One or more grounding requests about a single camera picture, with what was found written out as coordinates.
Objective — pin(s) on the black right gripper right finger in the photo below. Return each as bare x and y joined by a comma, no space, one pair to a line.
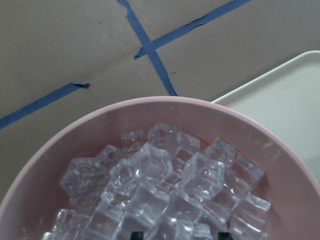
224,236

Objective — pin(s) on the pink bowl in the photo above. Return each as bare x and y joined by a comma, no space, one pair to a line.
34,198

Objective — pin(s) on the clear ice cubes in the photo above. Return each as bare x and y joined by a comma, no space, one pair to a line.
164,184

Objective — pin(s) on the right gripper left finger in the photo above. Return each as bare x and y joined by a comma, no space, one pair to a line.
137,235

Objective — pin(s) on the beige plastic tray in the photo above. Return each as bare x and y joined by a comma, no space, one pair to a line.
286,101

